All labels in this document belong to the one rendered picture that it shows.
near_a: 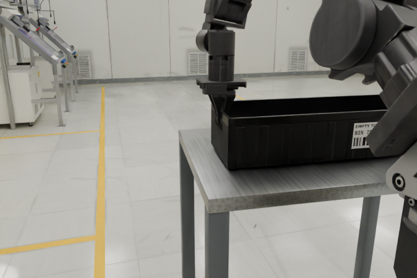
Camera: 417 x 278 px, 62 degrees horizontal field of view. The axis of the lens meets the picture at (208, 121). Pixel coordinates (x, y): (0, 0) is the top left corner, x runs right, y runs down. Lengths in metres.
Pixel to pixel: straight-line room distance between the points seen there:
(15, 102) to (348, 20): 4.19
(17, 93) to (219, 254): 3.87
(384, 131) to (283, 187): 0.41
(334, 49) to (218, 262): 0.48
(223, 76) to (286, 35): 7.58
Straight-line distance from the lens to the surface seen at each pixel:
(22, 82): 4.36
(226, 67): 0.75
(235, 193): 0.66
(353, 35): 0.36
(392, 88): 0.33
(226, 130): 0.74
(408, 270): 0.56
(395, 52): 0.35
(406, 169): 0.34
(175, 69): 7.49
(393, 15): 0.36
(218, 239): 0.68
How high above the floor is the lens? 1.10
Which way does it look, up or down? 15 degrees down
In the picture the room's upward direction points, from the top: straight up
